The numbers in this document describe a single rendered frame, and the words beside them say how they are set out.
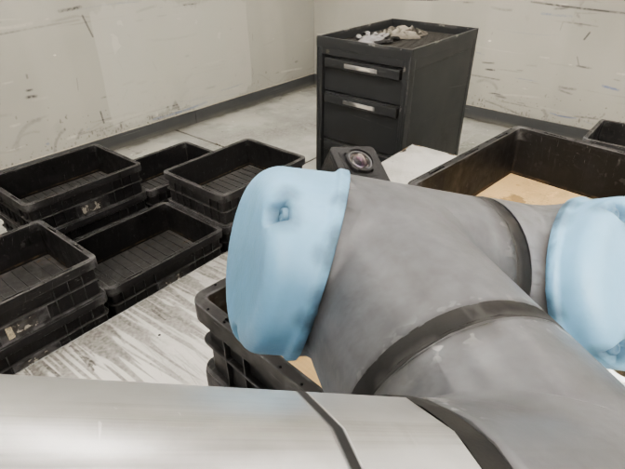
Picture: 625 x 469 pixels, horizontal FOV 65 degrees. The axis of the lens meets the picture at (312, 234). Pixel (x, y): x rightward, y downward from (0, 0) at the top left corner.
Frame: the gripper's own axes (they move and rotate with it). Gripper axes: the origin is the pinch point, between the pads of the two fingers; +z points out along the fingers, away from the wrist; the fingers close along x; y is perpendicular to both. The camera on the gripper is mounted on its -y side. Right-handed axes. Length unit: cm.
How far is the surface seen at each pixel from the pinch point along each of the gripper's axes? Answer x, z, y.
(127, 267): -13, 116, -3
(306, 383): -4.5, -6.5, 10.9
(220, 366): -8.5, 10.6, 11.3
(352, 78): 82, 127, -70
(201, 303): -10.8, 6.1, 3.3
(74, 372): -25.6, 36.6, 13.1
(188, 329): -8.0, 37.6, 9.7
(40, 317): -34, 83, 7
